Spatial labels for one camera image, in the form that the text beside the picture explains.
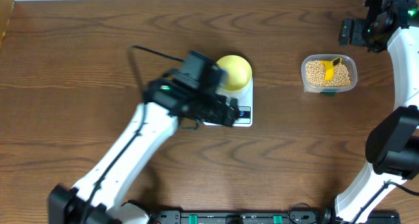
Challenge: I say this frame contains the yellow plastic scoop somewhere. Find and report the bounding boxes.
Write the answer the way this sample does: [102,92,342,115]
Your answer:
[320,57,342,81]

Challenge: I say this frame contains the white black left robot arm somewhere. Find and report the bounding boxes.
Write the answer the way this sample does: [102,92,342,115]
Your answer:
[48,77,239,223]

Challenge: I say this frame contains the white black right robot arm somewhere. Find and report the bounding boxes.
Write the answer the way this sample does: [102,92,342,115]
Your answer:
[322,0,418,223]

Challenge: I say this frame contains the white digital kitchen scale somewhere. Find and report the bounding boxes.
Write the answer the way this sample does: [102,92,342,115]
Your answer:
[217,79,253,127]

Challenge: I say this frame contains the pale yellow bowl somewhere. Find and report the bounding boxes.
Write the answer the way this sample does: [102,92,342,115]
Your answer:
[217,55,253,91]

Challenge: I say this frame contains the clear plastic container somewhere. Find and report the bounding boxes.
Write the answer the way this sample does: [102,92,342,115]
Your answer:
[301,54,357,93]

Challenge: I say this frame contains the soybeans in container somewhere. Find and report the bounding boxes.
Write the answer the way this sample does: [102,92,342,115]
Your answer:
[305,60,351,87]

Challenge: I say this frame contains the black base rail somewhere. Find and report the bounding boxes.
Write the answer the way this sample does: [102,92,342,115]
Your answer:
[124,202,401,224]

